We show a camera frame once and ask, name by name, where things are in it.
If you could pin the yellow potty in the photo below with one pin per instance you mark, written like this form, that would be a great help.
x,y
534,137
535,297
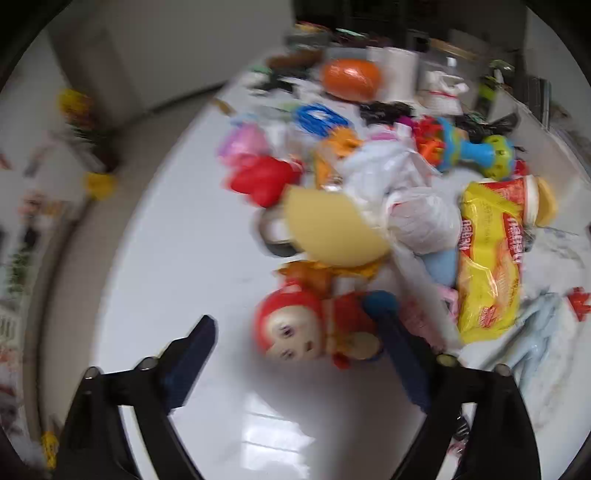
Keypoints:
x,y
99,183

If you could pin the white roll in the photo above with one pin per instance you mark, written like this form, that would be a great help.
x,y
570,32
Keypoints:
x,y
397,69

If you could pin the pink toy cup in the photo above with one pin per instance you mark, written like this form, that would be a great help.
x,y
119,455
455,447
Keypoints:
x,y
244,141

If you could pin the pink printed item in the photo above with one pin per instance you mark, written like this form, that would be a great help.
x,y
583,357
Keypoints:
x,y
422,318

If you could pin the light blue soft item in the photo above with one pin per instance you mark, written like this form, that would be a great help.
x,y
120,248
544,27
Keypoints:
x,y
438,267

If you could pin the yellow biscuit packet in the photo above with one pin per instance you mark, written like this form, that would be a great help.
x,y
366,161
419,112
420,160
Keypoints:
x,y
489,258

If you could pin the white plastic bag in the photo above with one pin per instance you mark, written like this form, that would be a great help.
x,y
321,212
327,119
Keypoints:
x,y
406,203

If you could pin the pale yellow plush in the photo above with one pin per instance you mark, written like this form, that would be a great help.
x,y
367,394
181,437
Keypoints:
x,y
332,230

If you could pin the red toy figure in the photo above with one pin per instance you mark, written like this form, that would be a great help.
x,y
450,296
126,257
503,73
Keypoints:
x,y
581,304

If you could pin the red monkey doll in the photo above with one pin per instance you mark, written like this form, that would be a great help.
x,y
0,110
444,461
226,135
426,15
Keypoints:
x,y
295,323

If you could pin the yellow flower plant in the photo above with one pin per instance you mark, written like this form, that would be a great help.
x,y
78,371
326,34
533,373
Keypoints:
x,y
78,110

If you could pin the blue box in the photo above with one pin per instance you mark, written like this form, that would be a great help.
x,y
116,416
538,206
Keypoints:
x,y
318,117

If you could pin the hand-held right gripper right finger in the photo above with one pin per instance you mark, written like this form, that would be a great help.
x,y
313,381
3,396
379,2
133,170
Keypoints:
x,y
408,369

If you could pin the green black toy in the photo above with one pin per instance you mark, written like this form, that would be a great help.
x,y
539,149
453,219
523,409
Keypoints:
x,y
489,87

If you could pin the orange ball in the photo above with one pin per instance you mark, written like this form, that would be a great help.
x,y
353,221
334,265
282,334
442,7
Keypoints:
x,y
353,78

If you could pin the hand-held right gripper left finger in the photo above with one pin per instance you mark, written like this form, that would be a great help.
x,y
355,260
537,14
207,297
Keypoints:
x,y
189,369

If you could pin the red heart toy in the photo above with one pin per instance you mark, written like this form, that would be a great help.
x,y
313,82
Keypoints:
x,y
261,180

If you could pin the orange yellow toy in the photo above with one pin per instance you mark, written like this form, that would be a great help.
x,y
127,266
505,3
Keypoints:
x,y
341,143

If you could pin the light blue toy figure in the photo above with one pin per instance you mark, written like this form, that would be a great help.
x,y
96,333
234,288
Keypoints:
x,y
538,332

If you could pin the colourful rattle toy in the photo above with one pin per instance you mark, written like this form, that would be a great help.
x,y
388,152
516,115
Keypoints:
x,y
461,143

